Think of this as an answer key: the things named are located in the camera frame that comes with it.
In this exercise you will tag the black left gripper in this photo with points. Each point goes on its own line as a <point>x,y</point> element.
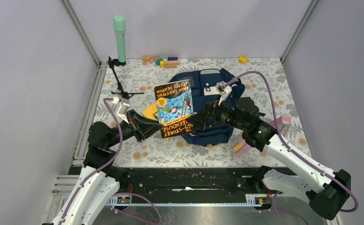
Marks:
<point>141,127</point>

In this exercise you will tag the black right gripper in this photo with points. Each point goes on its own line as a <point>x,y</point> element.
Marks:
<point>200,119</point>

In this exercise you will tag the colourful treehouse storey book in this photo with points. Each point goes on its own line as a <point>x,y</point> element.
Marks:
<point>174,107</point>

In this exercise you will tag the navy blue student backpack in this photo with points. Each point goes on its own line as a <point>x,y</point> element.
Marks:
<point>243,113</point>

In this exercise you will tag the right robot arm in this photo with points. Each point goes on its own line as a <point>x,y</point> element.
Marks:
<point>324,189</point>

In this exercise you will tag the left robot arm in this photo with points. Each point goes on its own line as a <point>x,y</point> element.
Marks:
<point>99,179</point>

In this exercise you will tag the yellow book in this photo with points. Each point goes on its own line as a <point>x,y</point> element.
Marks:
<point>151,112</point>

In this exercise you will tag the yellow orange highlighter pen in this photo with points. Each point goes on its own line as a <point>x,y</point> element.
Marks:
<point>239,146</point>

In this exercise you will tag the pink highlighter pen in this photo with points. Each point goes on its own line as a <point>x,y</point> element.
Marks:
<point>241,151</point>

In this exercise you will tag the long wooden block front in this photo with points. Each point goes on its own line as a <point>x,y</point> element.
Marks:
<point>170,65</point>

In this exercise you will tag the long wooden block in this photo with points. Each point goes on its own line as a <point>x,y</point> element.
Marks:
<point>177,62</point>
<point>170,65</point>

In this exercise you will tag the long wooden block rear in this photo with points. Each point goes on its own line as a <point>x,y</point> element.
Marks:
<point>177,62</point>

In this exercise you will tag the purple studded toy brick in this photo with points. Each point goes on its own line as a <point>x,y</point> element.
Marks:
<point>172,58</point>

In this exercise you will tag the teal toy block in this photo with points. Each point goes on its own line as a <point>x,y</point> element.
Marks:
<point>159,61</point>

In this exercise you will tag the light wooden cube block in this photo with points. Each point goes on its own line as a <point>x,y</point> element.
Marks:
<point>146,58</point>

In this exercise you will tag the brown wooden block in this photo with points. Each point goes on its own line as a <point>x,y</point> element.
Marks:
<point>155,58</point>

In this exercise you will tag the yellow block far right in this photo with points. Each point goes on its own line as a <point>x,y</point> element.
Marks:
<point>242,59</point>

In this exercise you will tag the black tripod stand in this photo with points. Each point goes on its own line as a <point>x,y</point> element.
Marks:
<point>124,94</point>

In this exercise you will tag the pink box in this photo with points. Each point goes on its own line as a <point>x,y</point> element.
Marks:
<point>284,123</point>

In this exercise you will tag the green microphone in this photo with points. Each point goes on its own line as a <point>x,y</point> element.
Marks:
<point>119,26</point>

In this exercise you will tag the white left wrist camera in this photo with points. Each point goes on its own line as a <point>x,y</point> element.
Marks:
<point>123,107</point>

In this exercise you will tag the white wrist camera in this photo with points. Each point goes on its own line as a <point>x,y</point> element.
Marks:
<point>224,91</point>
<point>123,107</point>

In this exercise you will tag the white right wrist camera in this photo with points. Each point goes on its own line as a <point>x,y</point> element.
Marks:
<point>224,91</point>

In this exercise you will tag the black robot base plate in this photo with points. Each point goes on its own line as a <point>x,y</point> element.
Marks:
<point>196,180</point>

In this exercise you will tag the slotted metal cable rail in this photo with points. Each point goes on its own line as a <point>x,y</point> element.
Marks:
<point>212,199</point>

